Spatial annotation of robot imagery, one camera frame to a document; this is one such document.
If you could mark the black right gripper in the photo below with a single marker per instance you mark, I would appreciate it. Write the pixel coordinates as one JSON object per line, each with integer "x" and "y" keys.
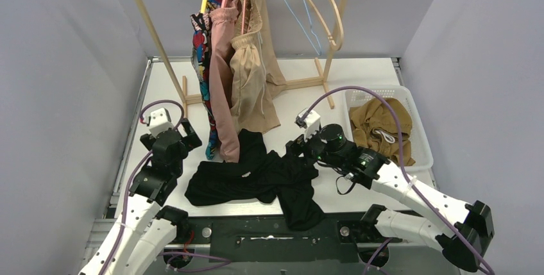
{"x": 296, "y": 147}

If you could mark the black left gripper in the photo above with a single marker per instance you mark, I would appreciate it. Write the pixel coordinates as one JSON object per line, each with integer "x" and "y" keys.
{"x": 186, "y": 134}

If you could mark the black shorts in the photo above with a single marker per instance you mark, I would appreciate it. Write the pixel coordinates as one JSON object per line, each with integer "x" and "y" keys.
{"x": 263, "y": 175}

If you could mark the tan brown shorts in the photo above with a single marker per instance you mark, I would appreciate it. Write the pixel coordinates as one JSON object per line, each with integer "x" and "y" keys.
{"x": 374, "y": 127}

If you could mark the blue hanger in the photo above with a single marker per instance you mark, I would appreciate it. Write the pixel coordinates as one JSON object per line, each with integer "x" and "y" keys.
{"x": 300, "y": 10}

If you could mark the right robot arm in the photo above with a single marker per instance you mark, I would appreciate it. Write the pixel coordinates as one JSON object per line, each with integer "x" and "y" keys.
{"x": 461, "y": 231}

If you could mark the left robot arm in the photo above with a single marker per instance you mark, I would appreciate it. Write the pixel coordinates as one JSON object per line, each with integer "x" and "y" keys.
{"x": 146, "y": 224}

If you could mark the beige shorts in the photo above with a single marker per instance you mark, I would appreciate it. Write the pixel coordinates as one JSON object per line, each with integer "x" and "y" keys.
{"x": 257, "y": 78}

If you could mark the colourful comic print shorts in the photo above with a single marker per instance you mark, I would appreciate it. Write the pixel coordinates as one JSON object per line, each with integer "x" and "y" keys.
{"x": 200, "y": 58}

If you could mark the pink shorts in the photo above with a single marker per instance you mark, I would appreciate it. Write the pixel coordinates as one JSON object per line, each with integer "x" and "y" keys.
{"x": 221, "y": 78}

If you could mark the wooden clothes rack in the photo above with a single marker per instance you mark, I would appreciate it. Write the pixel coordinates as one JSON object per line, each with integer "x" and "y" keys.
{"x": 335, "y": 38}

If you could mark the white plastic basket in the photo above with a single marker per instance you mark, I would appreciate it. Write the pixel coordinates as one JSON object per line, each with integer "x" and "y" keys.
{"x": 420, "y": 149}

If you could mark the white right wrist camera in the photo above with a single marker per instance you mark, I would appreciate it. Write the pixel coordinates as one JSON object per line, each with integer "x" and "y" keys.
{"x": 310, "y": 122}

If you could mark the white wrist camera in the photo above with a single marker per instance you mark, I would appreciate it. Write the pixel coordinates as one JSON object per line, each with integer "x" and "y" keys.
{"x": 310, "y": 122}
{"x": 159, "y": 121}

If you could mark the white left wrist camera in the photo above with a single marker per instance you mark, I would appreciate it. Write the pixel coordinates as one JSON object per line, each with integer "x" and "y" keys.
{"x": 159, "y": 121}

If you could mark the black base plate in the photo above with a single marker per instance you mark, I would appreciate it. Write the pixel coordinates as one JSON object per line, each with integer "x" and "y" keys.
{"x": 339, "y": 236}

